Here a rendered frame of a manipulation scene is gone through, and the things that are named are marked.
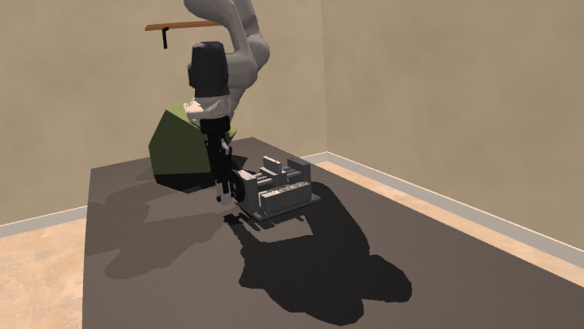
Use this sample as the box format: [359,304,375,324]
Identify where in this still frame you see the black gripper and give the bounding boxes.
[200,116,232,206]

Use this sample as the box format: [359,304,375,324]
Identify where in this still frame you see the grey bench vise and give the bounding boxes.
[229,156,321,221]

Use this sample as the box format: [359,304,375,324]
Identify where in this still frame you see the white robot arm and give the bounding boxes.
[183,0,269,127]

